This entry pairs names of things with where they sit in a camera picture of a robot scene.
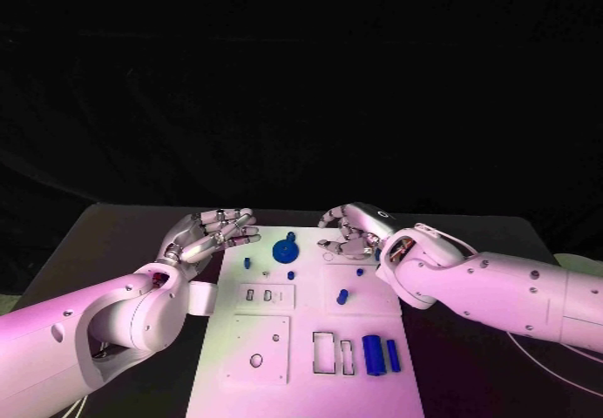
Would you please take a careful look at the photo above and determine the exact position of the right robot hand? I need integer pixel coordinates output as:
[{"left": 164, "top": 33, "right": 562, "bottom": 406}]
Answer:
[{"left": 316, "top": 201, "right": 402, "bottom": 261}]

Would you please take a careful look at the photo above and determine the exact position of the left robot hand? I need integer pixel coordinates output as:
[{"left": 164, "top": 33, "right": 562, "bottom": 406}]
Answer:
[{"left": 157, "top": 207, "right": 262, "bottom": 272}]

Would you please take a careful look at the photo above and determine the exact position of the white task board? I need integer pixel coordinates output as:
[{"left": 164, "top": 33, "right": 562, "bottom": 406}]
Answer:
[{"left": 185, "top": 226, "right": 425, "bottom": 418}]

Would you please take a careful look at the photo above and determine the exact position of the blue gear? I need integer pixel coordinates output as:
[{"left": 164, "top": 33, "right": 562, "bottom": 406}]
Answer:
[{"left": 271, "top": 231, "right": 301, "bottom": 264}]

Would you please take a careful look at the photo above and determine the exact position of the thick blue cylinder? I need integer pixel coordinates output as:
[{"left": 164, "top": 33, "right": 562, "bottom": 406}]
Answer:
[{"left": 361, "top": 334, "right": 388, "bottom": 377}]

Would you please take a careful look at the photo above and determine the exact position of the thin blue cylinder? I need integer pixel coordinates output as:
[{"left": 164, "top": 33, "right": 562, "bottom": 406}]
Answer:
[{"left": 384, "top": 339, "right": 402, "bottom": 374}]

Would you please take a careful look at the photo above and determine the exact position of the white cable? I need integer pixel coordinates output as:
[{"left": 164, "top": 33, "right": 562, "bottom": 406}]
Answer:
[
  {"left": 63, "top": 393, "right": 89, "bottom": 418},
  {"left": 560, "top": 341, "right": 603, "bottom": 363},
  {"left": 505, "top": 330, "right": 603, "bottom": 398}
]

